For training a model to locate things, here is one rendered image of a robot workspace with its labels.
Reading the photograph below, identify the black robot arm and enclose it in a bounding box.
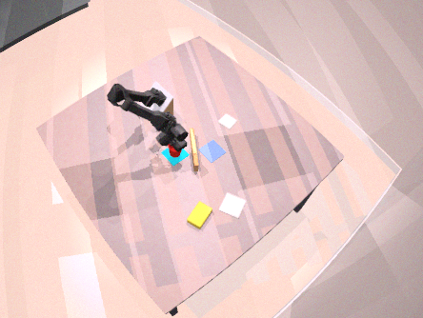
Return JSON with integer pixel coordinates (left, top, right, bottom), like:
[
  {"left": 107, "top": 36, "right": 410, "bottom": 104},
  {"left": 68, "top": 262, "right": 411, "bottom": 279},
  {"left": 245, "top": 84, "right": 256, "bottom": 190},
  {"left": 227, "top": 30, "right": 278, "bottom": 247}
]
[{"left": 107, "top": 84, "right": 189, "bottom": 147}]

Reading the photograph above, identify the red cup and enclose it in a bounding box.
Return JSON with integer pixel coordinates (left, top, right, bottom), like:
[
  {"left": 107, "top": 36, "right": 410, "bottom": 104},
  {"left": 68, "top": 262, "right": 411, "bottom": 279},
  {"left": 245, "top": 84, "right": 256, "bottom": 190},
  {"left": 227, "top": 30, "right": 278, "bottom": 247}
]
[{"left": 169, "top": 144, "right": 182, "bottom": 158}]

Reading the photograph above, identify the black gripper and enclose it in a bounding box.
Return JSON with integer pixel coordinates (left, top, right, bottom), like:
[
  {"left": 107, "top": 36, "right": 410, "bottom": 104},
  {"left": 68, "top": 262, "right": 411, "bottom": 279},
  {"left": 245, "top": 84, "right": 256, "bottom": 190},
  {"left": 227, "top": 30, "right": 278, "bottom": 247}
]
[{"left": 169, "top": 132, "right": 188, "bottom": 151}]

